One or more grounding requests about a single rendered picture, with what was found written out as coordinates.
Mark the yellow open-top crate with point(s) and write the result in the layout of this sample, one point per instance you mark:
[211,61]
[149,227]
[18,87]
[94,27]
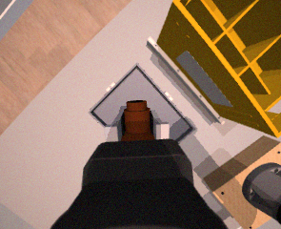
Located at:
[186,38]

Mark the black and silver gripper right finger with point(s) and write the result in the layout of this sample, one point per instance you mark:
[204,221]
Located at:
[159,129]

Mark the brown glass bottle with blue label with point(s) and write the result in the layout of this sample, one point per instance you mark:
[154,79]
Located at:
[137,121]

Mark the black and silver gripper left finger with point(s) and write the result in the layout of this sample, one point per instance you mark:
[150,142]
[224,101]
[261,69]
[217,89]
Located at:
[115,130]

